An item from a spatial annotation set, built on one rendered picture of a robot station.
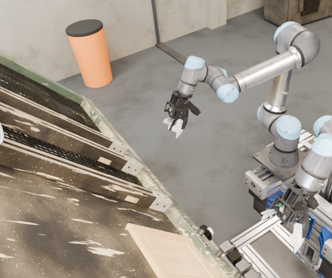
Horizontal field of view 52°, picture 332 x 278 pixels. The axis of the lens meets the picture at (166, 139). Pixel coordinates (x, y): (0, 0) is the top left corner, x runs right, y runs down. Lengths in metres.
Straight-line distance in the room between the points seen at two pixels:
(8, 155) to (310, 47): 1.19
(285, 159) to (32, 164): 1.16
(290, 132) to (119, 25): 3.84
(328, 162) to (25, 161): 0.95
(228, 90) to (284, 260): 1.42
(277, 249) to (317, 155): 1.57
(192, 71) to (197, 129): 2.26
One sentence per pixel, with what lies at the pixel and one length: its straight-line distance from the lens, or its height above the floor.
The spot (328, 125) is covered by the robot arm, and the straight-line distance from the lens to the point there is 1.14.
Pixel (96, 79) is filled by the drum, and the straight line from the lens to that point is 4.59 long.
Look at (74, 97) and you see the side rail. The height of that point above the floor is 0.95.
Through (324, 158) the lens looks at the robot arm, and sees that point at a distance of 0.98.
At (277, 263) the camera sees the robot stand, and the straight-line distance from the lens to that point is 2.43.
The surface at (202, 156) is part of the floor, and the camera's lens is 3.33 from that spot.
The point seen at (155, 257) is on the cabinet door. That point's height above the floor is 1.19.
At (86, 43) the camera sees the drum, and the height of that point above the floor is 0.64.
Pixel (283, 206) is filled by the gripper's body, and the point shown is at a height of 1.50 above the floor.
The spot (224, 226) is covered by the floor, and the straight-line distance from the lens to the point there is 2.80.
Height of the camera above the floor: 2.30
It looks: 40 degrees down
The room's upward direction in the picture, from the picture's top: 8 degrees counter-clockwise
